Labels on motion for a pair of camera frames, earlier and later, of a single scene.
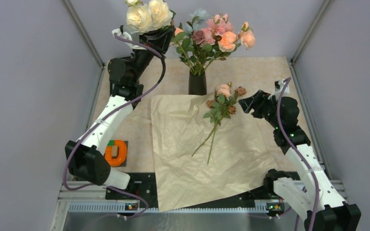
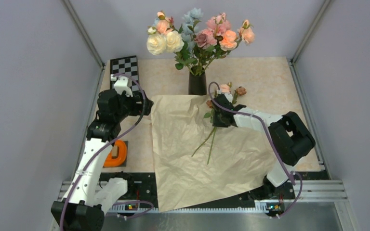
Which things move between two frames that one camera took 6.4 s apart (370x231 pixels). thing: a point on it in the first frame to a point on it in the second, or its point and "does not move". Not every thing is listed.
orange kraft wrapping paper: (241, 157) does not move
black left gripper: (159, 39) to (137, 106)
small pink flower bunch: (222, 107) does not move
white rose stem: (141, 18) to (157, 43)
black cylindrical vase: (197, 84) does not move
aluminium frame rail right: (320, 15) does not move
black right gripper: (257, 101) to (218, 123)
